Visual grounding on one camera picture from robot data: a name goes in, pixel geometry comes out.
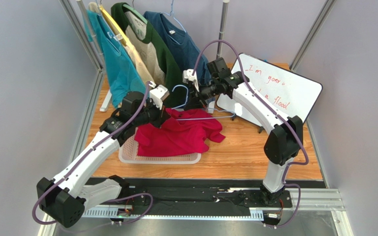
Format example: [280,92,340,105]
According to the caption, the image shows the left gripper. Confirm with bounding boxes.
[133,97,171,129]

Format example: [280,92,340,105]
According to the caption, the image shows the light blue wire hanger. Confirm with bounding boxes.
[172,85,236,121]

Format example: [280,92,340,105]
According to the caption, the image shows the red t-shirt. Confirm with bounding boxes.
[134,108,225,157]

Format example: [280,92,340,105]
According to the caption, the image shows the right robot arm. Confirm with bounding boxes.
[182,58,303,206]

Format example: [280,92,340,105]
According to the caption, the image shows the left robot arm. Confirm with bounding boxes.
[32,86,170,228]

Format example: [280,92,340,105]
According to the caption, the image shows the green and cream t-shirt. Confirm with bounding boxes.
[110,2,187,108]

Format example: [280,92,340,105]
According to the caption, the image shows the dark blue t-shirt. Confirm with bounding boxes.
[143,11,211,86]

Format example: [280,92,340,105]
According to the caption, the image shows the teal t-shirt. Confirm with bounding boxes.
[87,10,146,108]

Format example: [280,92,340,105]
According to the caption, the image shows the yellow hanger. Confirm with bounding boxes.
[98,5,129,47]

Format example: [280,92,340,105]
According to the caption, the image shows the white plastic basket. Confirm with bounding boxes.
[118,136,201,165]

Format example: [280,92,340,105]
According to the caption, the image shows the whiteboard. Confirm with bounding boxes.
[216,53,323,123]

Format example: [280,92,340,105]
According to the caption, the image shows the clothes rack pole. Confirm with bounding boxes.
[216,0,230,59]

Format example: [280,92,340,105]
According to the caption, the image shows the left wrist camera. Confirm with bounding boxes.
[148,81,170,109]

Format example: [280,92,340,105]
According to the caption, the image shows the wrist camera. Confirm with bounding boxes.
[182,69,199,91]
[148,81,170,109]

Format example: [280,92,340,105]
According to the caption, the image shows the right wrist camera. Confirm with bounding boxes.
[182,69,199,91]

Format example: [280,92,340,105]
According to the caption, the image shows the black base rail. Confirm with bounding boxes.
[87,177,326,217]

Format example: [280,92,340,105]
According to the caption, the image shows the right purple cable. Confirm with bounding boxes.
[192,40,309,228]

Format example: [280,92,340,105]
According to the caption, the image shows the purple cable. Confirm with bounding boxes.
[32,81,154,230]
[192,40,309,228]

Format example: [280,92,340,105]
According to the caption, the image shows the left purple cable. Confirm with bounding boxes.
[32,81,154,230]

